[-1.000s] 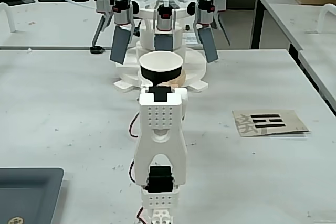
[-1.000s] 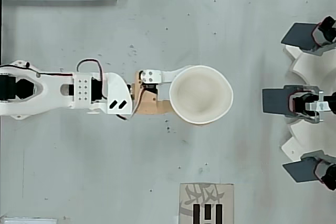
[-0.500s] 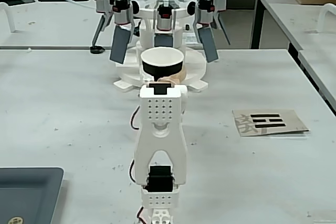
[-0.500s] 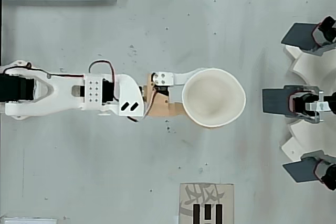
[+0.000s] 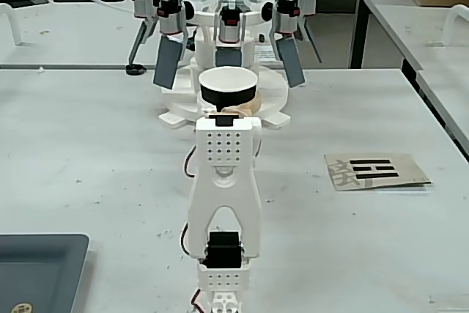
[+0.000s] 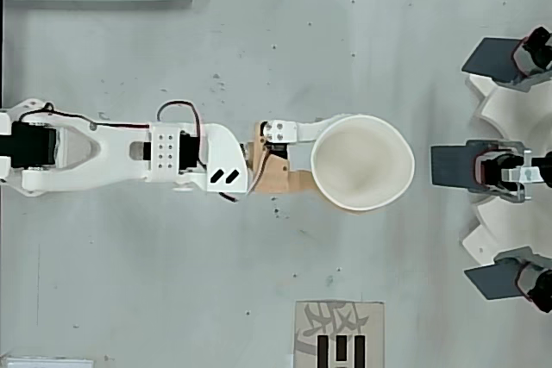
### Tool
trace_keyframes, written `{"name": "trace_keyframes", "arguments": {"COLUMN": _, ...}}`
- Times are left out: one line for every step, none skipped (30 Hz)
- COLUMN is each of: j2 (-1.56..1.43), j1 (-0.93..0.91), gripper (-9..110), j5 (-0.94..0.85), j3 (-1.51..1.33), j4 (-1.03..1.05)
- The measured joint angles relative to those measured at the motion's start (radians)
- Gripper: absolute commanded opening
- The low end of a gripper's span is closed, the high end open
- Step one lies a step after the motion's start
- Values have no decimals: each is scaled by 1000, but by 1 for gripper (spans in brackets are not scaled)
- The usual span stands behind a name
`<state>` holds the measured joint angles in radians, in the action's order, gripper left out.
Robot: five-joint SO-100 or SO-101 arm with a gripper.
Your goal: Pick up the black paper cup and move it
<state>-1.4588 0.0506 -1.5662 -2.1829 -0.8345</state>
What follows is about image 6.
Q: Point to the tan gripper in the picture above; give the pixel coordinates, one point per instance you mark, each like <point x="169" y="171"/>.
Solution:
<point x="276" y="174"/>

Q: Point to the black paper cup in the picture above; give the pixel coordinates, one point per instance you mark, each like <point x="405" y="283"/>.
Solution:
<point x="362" y="161"/>

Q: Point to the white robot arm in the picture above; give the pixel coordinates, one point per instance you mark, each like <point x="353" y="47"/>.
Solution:
<point x="112" y="157"/>

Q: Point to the grey paddle actuator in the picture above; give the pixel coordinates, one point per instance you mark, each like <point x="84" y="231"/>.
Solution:
<point x="491" y="279"/>
<point x="491" y="60"/>
<point x="453" y="165"/>

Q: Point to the printed cardboard card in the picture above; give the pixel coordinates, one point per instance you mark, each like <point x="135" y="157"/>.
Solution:
<point x="336" y="333"/>

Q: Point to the white round machine base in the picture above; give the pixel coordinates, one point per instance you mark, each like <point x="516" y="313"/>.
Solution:
<point x="500" y="114"/>

